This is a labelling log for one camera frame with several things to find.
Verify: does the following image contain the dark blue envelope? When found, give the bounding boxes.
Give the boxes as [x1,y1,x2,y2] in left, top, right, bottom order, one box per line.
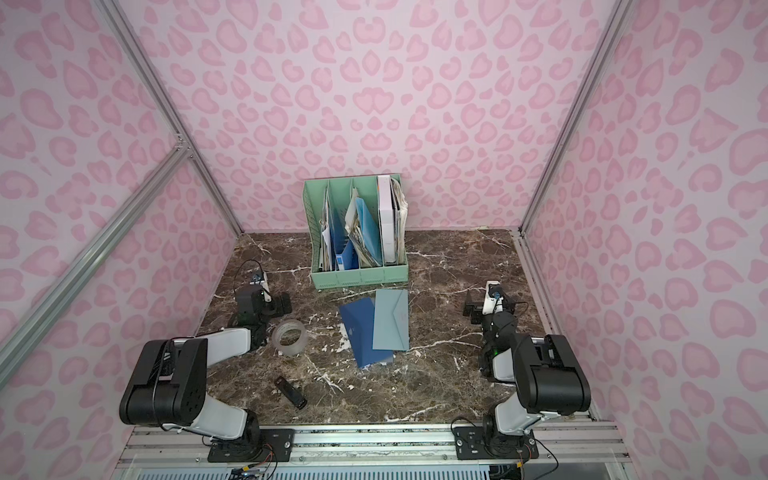
[339,297,394,369]

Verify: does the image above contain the light teal envelope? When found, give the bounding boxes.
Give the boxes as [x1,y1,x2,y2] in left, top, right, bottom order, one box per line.
[373,289,410,351]

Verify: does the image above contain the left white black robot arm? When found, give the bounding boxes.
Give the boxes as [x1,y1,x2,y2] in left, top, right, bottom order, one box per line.
[119,282,292,448]

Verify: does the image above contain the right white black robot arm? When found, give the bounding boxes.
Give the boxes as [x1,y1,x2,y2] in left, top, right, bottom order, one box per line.
[462,282,591,440]

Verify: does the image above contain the clear tape roll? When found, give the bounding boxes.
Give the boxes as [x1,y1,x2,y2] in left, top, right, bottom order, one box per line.
[270,319,309,357]

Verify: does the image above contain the small black device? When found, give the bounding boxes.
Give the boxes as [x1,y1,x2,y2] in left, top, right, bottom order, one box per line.
[274,376,307,410]

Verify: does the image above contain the small blue box in organizer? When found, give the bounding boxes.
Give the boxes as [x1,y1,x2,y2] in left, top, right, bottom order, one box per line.
[335,240,359,271]

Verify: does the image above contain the green file organizer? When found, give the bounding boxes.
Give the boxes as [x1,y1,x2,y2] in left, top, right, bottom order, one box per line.
[302,175,409,290]

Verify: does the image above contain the white folder in organizer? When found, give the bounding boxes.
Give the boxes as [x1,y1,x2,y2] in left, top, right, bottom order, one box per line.
[377,175,397,265]

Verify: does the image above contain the stack of papers right slot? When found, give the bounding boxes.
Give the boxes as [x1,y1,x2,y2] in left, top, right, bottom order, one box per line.
[390,178,408,265]

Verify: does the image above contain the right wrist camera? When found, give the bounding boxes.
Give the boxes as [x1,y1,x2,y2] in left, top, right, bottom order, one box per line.
[482,281,505,315]

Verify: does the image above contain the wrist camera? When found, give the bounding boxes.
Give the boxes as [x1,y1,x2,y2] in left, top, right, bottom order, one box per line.
[482,281,505,315]
[249,269,272,303]

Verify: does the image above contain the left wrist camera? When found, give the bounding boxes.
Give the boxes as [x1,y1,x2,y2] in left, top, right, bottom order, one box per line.
[249,269,272,303]

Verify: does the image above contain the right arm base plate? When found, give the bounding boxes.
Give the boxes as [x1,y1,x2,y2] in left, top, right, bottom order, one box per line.
[451,425,539,462]

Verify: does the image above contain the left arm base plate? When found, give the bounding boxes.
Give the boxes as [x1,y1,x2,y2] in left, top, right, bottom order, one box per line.
[207,428,296,464]

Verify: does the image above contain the aluminium front rail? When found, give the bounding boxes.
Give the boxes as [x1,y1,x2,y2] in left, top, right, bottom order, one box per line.
[113,422,631,470]

